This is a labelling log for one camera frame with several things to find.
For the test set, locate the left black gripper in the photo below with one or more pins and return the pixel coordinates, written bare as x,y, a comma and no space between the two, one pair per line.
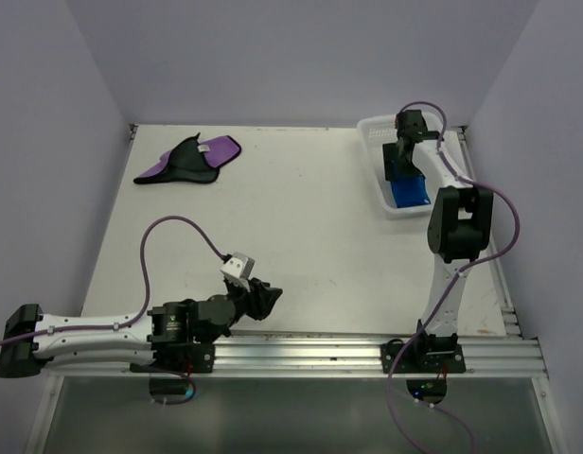
261,297

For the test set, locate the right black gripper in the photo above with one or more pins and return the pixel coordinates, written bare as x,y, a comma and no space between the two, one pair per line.
391,154

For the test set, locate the blue towel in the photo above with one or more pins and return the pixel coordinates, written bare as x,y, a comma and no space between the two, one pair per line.
410,192

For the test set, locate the purple and grey towel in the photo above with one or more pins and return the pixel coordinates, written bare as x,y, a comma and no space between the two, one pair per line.
192,161

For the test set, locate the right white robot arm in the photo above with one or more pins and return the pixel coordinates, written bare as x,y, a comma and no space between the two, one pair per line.
458,231

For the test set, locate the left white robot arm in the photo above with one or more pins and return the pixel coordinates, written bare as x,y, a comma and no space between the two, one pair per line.
176,336

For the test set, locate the white plastic basket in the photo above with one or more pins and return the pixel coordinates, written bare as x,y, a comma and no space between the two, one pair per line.
414,159

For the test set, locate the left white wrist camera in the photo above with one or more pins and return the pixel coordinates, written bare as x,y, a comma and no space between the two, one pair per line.
237,270

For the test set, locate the aluminium frame rail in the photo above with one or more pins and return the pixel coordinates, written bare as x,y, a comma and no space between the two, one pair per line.
262,355

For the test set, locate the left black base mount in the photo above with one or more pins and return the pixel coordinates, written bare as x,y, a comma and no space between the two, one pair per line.
185,358

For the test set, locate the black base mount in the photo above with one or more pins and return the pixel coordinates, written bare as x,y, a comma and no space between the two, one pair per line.
185,358
421,358

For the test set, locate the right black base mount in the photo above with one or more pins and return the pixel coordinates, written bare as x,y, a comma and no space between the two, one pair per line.
421,358

